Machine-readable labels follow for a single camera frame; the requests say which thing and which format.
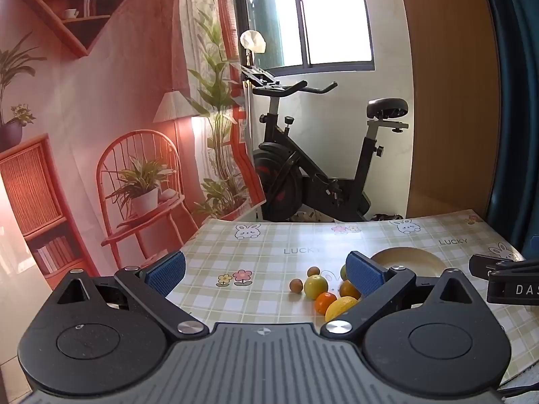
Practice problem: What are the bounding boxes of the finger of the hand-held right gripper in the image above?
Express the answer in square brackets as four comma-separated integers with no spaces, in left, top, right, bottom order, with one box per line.
[469,255,500,279]

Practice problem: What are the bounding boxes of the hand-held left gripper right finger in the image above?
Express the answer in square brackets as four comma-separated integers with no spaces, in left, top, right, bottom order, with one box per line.
[321,251,478,339]

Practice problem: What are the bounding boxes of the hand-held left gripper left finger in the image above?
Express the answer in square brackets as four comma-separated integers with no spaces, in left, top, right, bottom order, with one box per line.
[55,250,210,339]

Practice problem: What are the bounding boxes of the speckled orange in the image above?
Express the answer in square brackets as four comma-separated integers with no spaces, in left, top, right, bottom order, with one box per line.
[339,280,361,300]

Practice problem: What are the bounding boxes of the yellow lemon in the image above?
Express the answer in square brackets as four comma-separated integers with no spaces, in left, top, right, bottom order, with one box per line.
[324,296,359,321]

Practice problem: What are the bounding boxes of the small bright tangerine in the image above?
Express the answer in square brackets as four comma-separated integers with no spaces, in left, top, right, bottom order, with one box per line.
[315,292,338,315]

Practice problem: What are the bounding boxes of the beige plate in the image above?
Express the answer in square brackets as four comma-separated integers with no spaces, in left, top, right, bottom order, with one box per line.
[370,246,447,280]

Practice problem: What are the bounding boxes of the yellow-green apple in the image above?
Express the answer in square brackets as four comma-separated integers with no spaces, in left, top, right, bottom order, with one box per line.
[304,275,329,300]

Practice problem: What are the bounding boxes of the green checkered tablecloth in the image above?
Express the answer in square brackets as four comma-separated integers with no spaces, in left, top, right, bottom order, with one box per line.
[166,210,539,388]

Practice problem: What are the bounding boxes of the black exercise bike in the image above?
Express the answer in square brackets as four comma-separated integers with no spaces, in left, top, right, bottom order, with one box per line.
[248,80,410,223]

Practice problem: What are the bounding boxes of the wooden cabinet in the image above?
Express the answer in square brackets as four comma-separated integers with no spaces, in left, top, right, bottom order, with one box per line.
[396,0,506,220]

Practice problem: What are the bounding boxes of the white cloth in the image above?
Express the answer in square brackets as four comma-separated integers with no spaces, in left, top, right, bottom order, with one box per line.
[240,30,267,55]

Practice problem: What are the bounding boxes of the window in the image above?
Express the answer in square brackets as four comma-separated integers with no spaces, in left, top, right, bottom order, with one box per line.
[231,0,375,77]

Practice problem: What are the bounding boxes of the pink room wall poster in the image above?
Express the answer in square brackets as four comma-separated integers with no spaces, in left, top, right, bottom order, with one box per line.
[0,0,268,291]

